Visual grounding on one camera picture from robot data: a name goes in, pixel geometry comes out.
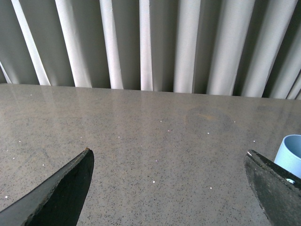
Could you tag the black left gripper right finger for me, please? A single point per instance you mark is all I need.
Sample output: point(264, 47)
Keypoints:
point(277, 190)

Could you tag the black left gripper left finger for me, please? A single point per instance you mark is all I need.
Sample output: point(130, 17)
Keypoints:
point(58, 201)

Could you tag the grey pleated curtain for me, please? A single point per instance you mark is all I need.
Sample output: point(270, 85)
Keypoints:
point(249, 48)

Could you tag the light blue plastic cup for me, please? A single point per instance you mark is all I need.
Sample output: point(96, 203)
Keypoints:
point(289, 154)

